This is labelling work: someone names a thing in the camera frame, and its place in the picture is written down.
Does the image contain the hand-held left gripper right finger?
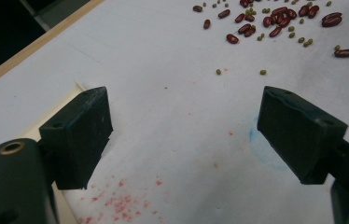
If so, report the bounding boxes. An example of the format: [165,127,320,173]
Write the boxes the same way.
[257,85,349,186]

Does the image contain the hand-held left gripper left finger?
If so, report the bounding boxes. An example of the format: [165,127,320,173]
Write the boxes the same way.
[38,86,114,191]

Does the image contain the cream plastic tray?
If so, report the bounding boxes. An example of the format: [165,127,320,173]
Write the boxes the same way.
[0,78,87,224]

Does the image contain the scattered green mung beans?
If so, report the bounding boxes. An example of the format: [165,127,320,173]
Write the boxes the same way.
[202,0,342,77]

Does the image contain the scattered red kidney beans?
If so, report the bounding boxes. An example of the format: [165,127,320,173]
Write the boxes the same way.
[192,0,349,59]

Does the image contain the grey metal stand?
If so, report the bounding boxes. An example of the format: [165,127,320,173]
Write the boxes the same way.
[19,0,92,32]

